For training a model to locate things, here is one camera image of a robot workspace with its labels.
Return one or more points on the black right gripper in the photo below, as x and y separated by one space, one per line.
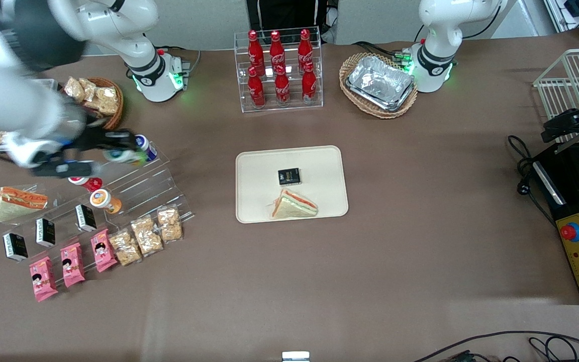
92 140

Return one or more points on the green gum bottle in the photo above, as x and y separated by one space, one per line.
123 157

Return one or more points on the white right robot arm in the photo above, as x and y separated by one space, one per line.
8 90

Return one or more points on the blue gum bottle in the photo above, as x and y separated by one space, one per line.
148 148

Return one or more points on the red gum bottle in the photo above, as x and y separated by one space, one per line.
88 183

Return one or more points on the orange gum bottle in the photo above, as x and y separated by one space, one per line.
103 200

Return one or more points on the white rectangular plastic tray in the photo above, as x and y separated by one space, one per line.
51 83

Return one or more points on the beige serving tray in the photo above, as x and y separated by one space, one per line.
259 171

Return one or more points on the brown wicker basket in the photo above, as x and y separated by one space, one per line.
116 118

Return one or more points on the clear acrylic tiered stand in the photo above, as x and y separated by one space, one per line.
138 181

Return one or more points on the small black box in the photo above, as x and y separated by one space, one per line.
45 232
86 218
15 246
289 176

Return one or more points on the clear bag of nut bars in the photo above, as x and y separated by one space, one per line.
170 223
125 247
147 236

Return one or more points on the pink snack pack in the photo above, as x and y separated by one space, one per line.
72 265
43 279
103 250

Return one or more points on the wrapped triangle sandwich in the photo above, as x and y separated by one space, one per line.
292 207
18 203

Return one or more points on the red cola bottle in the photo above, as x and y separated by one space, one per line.
255 50
277 50
305 48
256 90
309 83
282 88

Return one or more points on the clear acrylic bottle rack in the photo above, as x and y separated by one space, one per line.
279 108

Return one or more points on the person in dark clothes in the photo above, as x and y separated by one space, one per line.
284 12

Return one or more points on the light wicker basket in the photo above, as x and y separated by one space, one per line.
352 95

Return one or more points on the stacked aluminium foil trays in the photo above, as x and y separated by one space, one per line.
380 83

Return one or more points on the small white device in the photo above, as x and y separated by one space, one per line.
295 357

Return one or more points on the black sealing machine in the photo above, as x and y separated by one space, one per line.
571 201

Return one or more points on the red emergency stop button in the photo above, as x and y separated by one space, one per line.
570 232

